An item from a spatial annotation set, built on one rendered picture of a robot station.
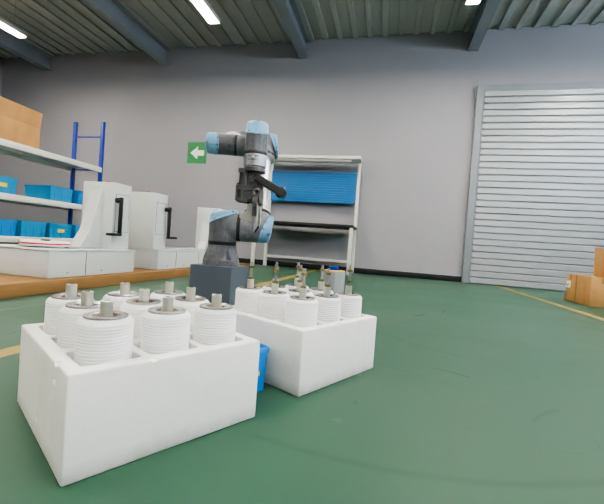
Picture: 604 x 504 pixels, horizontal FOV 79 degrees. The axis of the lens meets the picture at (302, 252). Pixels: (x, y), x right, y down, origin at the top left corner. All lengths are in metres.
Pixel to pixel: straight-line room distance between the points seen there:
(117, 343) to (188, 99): 7.23
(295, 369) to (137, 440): 0.43
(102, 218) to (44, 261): 0.70
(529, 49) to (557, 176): 2.01
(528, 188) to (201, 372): 6.13
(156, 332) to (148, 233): 2.98
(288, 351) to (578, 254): 6.00
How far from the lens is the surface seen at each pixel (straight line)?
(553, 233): 6.63
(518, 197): 6.52
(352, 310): 1.24
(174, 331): 0.79
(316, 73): 7.10
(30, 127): 6.35
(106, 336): 0.74
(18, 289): 2.61
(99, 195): 3.35
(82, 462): 0.77
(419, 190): 6.37
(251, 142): 1.26
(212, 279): 1.50
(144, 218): 3.77
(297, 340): 1.02
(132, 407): 0.76
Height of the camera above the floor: 0.41
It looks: 1 degrees down
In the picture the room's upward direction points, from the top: 4 degrees clockwise
